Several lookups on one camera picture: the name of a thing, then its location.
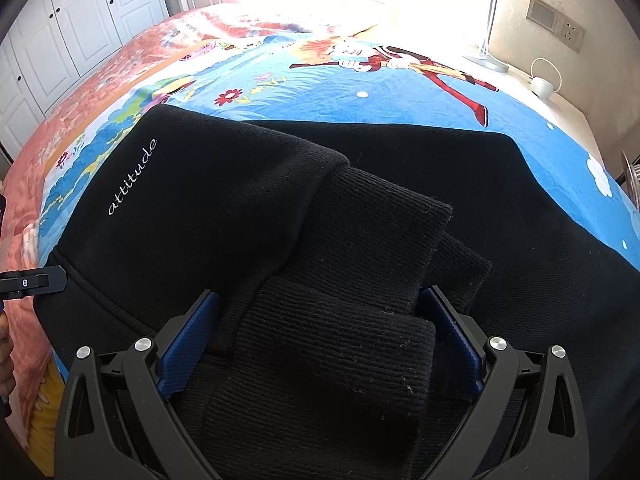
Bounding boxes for black pants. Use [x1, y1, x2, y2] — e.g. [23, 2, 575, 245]
[37, 104, 640, 480]

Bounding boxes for person's left hand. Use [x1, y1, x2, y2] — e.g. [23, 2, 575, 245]
[0, 312, 15, 396]

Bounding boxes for white wardrobe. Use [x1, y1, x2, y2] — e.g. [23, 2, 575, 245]
[1, 0, 168, 160]

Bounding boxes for white electric fan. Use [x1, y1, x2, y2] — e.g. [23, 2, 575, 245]
[620, 151, 640, 209]

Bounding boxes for cartoon print blue sheet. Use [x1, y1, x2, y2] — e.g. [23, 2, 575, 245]
[24, 29, 640, 476]

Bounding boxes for white round device with cable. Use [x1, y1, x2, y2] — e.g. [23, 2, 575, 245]
[529, 56, 563, 100]

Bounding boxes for wall switch socket panel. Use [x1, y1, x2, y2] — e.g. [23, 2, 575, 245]
[526, 0, 586, 53]

